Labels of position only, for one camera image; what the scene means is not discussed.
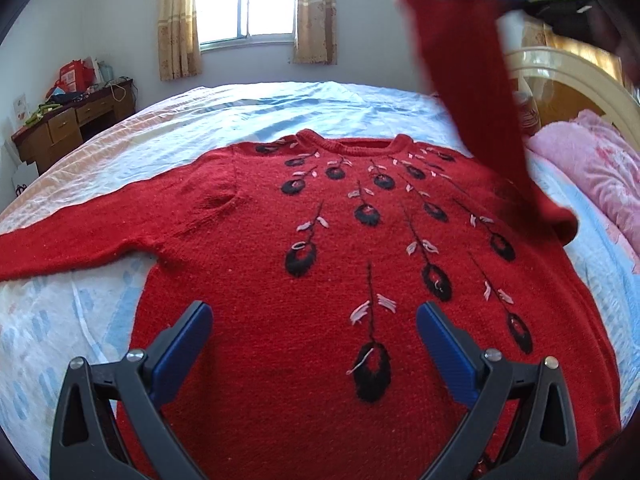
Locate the red knitted sweater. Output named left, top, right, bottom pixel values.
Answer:
left=1, top=0, right=622, bottom=479

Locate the beige curtain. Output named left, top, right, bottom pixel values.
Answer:
left=157, top=0, right=202, bottom=81
left=293, top=0, right=337, bottom=65

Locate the blue patterned bed sheet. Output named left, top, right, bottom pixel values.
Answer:
left=1, top=82, right=639, bottom=478

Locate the red bag on desk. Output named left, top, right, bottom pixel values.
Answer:
left=56, top=60, right=94, bottom=93

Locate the right beige curtain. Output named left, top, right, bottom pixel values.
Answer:
left=293, top=0, right=337, bottom=65

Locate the left beige curtain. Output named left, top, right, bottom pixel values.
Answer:
left=157, top=0, right=202, bottom=81

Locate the window with white frame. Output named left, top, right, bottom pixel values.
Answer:
left=195, top=0, right=295, bottom=50

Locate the brown wooden desk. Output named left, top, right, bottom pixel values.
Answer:
left=11, top=78, right=137, bottom=174

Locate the pink pillow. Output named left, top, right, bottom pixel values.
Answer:
left=527, top=110, right=639, bottom=260

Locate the cream wooden headboard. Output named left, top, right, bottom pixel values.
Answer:
left=504, top=47, right=639, bottom=150

